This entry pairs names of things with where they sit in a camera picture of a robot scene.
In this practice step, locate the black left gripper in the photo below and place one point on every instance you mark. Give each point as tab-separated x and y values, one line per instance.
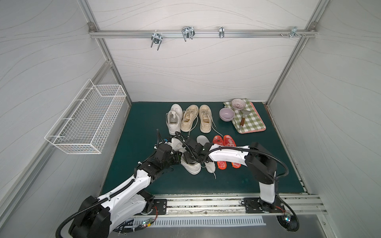
176	156

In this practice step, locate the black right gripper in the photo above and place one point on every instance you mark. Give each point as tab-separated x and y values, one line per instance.
188	155

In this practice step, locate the white insole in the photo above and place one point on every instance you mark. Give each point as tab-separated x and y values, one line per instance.
210	166

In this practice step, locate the beige sneaker with red insole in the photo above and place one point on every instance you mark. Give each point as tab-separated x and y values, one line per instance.
207	123

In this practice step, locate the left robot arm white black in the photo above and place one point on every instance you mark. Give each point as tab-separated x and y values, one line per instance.
98	217

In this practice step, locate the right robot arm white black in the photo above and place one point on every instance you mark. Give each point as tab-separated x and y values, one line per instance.
262	164

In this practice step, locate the lilac ceramic bowl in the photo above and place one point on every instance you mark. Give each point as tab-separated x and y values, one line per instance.
226	114

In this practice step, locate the white vent grille strip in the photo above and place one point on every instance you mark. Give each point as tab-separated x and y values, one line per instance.
218	221

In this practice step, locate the striped small ceramic bowl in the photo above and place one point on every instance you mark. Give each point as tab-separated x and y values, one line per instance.
238	104

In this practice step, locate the green white checkered cloth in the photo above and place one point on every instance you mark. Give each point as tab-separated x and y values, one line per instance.
238	114

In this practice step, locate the metal hook clamp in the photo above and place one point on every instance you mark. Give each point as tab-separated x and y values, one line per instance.
293	34
188	33
221	32
157	39

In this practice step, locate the wooden handled metal spatula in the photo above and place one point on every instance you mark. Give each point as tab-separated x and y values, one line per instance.
245	113

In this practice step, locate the white wire basket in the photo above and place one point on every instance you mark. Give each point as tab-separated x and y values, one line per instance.
84	126

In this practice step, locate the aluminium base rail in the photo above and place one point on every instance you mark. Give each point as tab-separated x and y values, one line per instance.
231	204

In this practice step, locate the aluminium top rail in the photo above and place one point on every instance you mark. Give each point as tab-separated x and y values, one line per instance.
172	34

